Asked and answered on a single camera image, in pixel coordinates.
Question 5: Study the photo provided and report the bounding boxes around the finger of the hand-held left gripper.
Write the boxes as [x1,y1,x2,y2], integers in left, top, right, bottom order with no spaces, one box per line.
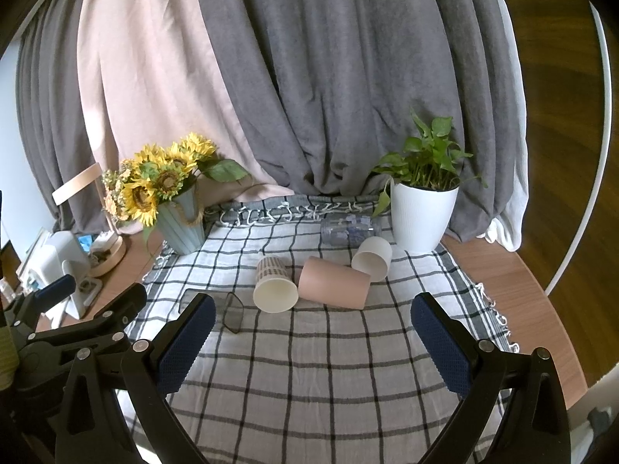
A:
[5,275,77,339]
[19,283,147,353]

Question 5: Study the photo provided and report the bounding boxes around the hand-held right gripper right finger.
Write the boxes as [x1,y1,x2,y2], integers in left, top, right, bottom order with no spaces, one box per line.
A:
[410,292,570,464]

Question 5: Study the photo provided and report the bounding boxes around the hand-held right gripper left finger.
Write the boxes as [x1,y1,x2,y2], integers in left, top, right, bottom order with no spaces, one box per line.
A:
[54,294,217,464]

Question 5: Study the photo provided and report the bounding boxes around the pink cup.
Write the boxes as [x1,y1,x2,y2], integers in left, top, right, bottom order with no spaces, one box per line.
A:
[297,257,372,310]

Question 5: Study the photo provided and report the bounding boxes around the dark transparent cup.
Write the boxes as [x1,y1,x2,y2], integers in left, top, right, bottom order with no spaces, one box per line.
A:
[179,288,245,334]

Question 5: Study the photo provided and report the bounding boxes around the white patterned paper cup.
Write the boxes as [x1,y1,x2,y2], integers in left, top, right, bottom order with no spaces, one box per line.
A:
[253,254,299,313]

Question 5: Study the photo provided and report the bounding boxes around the plain white cup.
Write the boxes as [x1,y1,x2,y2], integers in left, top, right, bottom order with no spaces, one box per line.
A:
[351,236,392,281]

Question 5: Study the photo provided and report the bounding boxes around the clear glass cup purple print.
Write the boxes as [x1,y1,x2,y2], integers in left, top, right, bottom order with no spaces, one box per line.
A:
[320,213,383,248]

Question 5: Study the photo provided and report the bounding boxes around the white desktop device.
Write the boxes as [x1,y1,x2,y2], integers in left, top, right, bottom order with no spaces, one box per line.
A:
[46,231,92,320]

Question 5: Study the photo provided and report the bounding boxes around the teal ribbed vase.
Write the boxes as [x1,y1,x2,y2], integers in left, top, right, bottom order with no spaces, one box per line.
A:
[157,186,208,256]

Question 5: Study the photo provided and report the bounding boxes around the wooden desk lamp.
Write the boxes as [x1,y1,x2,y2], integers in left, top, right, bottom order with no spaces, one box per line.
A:
[51,163,127,278]

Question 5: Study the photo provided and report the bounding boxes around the sunflower bouquet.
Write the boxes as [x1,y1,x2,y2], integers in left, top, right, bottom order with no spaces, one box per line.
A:
[101,132,250,242]

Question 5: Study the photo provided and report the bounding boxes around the checkered tablecloth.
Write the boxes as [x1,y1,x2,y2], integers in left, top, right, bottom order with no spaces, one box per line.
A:
[123,196,520,464]

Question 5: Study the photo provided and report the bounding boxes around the white ribbed plant pot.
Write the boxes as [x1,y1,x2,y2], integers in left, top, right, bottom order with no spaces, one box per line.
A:
[390,181,459,252]

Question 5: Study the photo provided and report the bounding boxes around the white curtain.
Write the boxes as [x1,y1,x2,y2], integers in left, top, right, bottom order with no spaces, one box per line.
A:
[484,0,531,252]

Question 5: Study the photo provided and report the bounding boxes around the grey curtain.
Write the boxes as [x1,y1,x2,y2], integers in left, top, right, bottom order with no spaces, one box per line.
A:
[15,0,104,237]
[191,0,528,247]

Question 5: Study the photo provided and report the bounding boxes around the green pothos plant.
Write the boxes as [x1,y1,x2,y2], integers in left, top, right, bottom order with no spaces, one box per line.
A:
[370,110,489,218]

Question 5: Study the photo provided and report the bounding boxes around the pink curtain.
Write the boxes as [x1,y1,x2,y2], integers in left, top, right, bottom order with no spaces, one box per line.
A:
[76,0,272,213]

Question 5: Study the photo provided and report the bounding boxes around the white curved pole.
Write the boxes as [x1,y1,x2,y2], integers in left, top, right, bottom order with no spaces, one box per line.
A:
[544,0,612,297]

